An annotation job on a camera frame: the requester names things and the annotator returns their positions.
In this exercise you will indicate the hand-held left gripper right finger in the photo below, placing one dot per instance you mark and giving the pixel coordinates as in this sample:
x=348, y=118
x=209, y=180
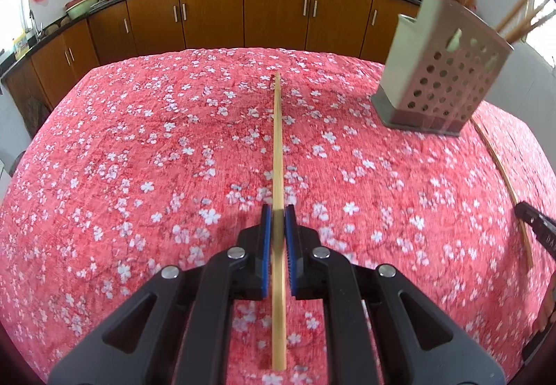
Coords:
x=290, y=237

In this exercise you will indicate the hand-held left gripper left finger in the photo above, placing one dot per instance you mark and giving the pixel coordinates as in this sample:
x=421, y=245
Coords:
x=267, y=237

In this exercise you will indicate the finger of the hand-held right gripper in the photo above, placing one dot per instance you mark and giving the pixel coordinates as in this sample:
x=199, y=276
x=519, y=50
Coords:
x=541, y=228

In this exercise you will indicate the wooden chopstick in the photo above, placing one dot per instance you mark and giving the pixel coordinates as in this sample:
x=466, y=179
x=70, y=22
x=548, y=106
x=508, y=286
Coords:
x=278, y=141
x=499, y=168

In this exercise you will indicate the grey perforated chopstick holder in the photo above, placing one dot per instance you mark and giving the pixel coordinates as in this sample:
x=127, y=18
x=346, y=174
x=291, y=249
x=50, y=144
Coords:
x=430, y=55

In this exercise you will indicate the person's right hand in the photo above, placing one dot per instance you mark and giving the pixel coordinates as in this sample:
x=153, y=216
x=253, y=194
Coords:
x=546, y=309

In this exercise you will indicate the red floral tablecloth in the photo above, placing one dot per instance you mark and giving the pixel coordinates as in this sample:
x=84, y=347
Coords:
x=130, y=150

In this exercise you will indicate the brown wooden base cabinets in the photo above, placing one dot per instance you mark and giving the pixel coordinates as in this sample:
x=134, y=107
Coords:
x=208, y=11

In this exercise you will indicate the green plastic basin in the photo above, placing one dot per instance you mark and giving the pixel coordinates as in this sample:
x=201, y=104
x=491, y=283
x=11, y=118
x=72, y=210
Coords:
x=82, y=7

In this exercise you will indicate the metal faucet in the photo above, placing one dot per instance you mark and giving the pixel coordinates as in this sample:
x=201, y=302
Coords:
x=34, y=22

